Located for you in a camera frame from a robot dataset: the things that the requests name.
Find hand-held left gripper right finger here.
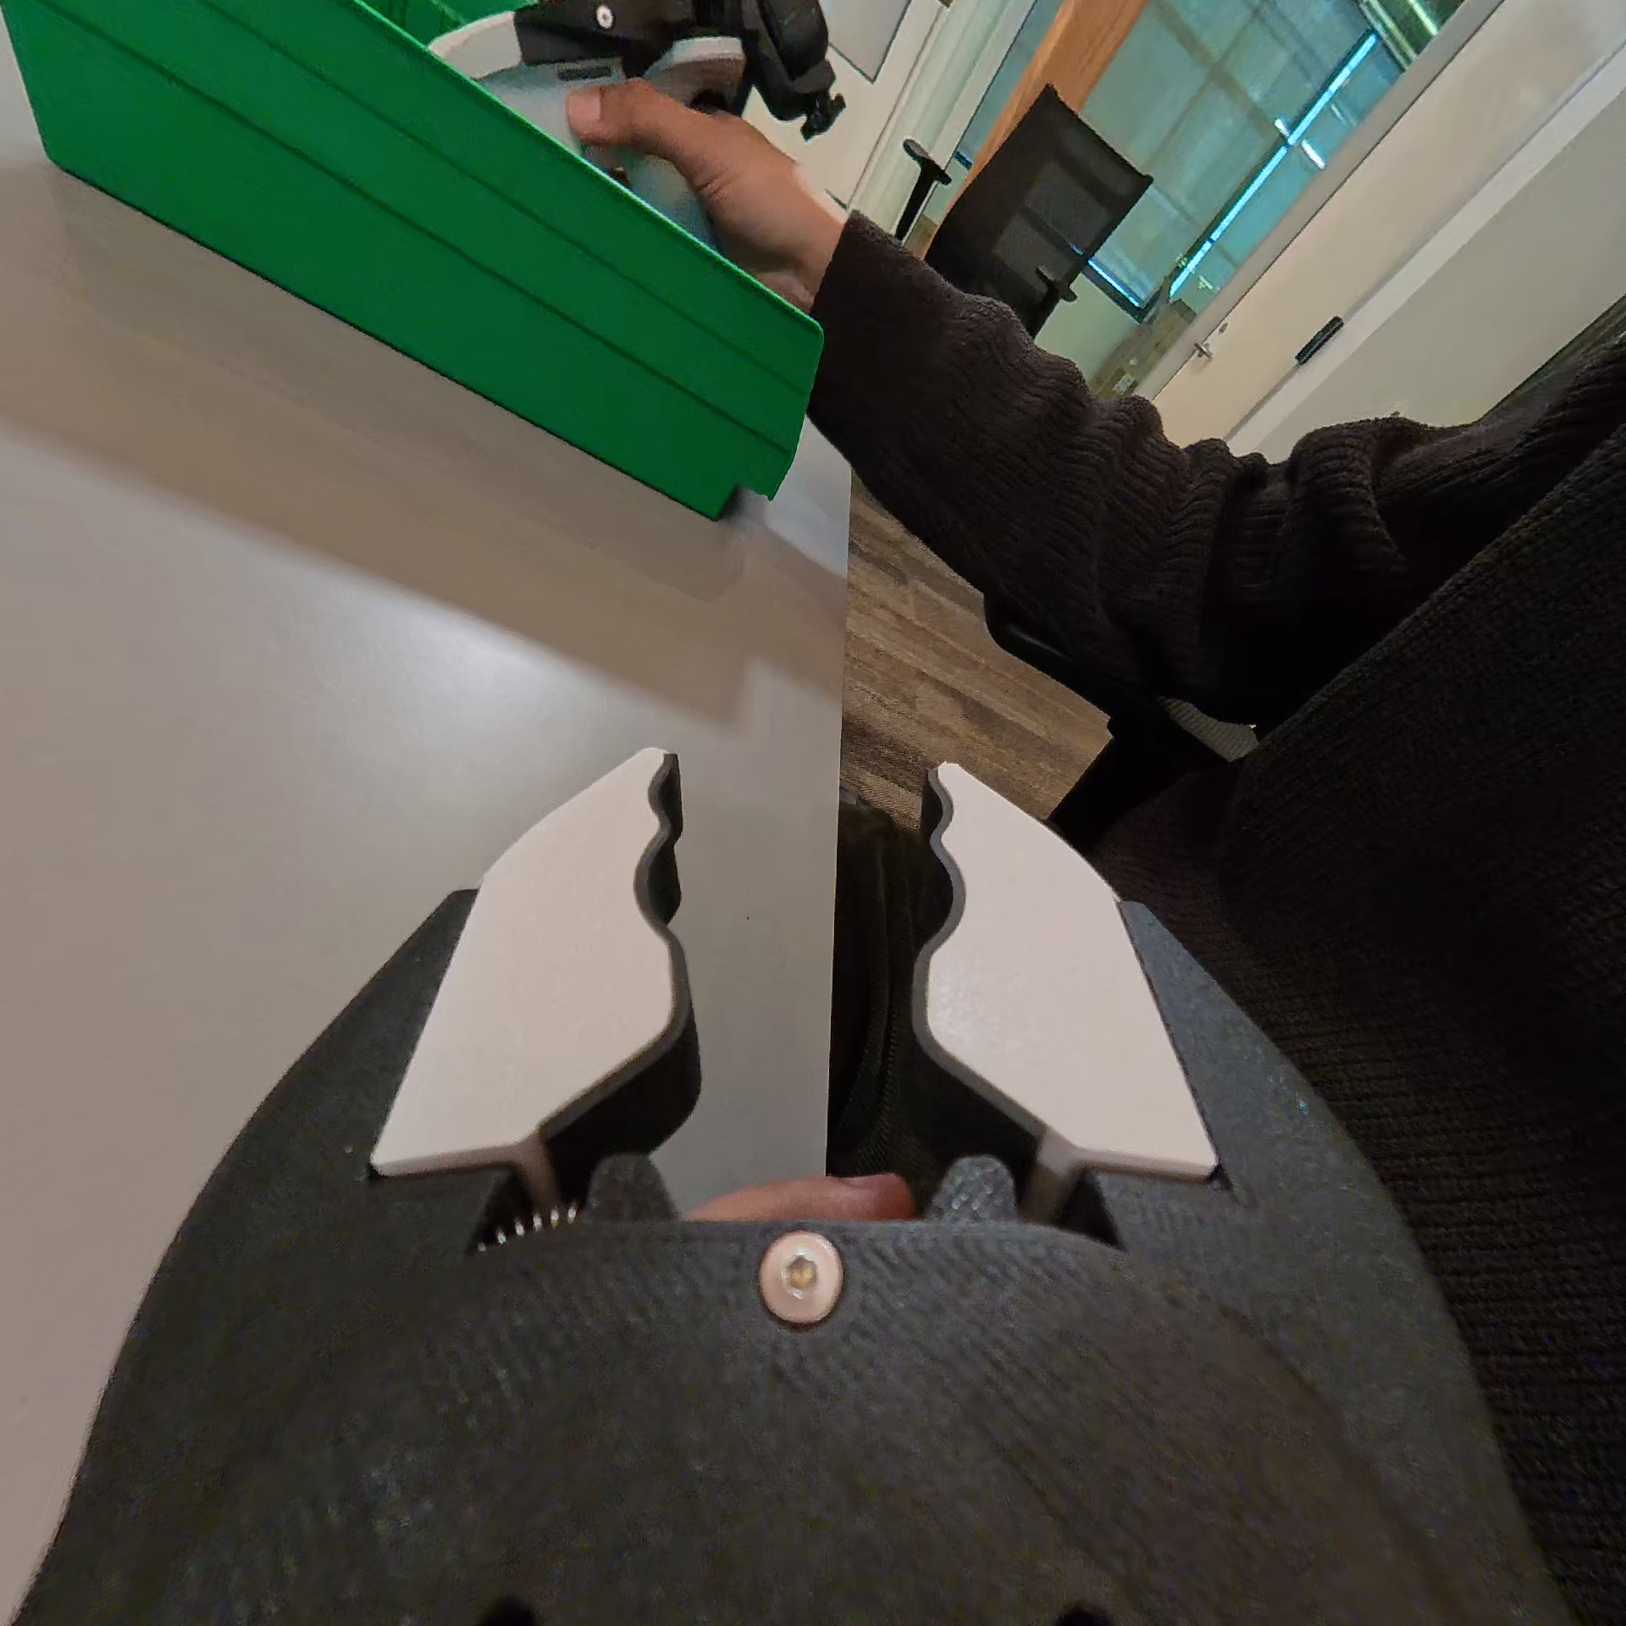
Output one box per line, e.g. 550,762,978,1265
909,762,1222,1226

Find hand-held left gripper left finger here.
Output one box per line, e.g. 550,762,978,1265
369,746,705,1205

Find green plastic bin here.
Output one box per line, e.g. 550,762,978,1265
0,0,825,520

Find person's right forearm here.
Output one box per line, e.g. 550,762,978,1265
806,208,1626,727

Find person's right hand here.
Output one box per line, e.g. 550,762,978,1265
566,78,849,315

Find person's left hand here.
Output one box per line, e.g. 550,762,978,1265
690,1170,920,1222

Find person's dark green pants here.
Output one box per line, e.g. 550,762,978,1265
829,798,971,1176

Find wooden beam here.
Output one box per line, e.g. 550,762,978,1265
953,0,1153,171

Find person's black sweater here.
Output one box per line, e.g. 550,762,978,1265
1092,380,1626,1626

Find glass wall panel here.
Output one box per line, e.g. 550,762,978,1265
1087,0,1416,311

